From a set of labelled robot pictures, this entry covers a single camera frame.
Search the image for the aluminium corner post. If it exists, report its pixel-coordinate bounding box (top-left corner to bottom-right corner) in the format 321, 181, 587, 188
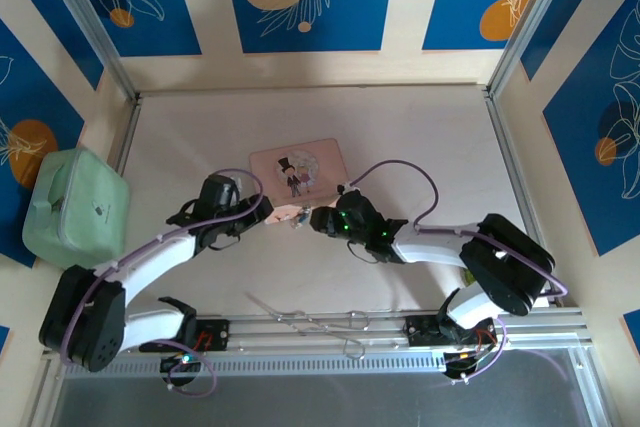
37, 0, 142, 104
487, 0, 576, 98

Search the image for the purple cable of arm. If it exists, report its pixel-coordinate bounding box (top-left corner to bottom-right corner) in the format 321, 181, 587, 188
344, 160, 569, 383
59, 168, 266, 398

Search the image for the black base plate right arm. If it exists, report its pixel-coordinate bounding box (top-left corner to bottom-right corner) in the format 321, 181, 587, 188
404, 314, 501, 348

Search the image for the black base plate left arm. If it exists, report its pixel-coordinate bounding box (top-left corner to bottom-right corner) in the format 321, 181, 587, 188
193, 319, 231, 353

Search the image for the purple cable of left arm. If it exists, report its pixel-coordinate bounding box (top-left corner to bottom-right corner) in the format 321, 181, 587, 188
59, 168, 266, 398

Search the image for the aluminium frame rail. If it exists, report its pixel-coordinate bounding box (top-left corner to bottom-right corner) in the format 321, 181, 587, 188
42, 305, 596, 361

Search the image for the slotted grey cable duct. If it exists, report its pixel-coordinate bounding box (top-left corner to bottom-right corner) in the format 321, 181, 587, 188
62, 350, 576, 379

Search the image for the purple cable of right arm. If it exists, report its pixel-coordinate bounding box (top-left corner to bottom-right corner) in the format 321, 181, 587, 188
344, 160, 569, 383

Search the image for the bent metal wire hook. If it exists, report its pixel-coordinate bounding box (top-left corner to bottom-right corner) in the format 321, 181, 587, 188
272, 309, 374, 339
342, 331, 369, 361

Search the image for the small padlock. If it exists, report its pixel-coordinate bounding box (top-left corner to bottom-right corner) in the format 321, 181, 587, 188
263, 203, 301, 227

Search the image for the mint green zip pouch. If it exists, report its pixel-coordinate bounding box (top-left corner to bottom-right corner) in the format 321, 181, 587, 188
22, 147, 132, 277

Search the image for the pink illustrated card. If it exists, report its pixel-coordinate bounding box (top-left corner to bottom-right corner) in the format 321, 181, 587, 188
248, 138, 349, 201

